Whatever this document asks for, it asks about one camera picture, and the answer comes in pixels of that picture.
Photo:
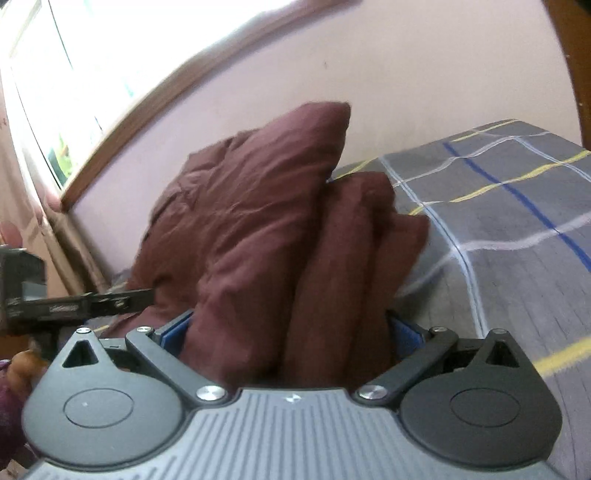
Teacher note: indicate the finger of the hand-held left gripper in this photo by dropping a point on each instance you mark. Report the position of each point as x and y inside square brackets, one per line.
[106, 302]

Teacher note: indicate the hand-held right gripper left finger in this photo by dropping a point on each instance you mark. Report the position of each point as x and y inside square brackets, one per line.
[173, 333]

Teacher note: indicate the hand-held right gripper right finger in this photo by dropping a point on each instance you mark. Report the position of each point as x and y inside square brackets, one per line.
[408, 333]

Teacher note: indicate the maroon cloth garment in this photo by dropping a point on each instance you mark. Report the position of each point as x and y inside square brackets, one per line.
[258, 240]

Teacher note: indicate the person's left forearm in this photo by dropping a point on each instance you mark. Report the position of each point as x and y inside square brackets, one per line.
[10, 415]

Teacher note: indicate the person's left hand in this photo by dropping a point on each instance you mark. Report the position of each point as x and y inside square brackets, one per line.
[27, 371]

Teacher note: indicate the beige patterned curtain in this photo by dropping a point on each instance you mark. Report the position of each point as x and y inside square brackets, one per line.
[37, 217]

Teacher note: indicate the grey plaid bedsheet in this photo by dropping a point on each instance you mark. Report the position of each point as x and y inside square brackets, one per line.
[498, 240]

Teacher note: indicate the wooden headboard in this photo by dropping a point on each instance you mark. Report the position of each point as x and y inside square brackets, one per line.
[575, 60]

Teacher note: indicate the wooden window frame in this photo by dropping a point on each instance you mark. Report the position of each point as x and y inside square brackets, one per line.
[138, 106]

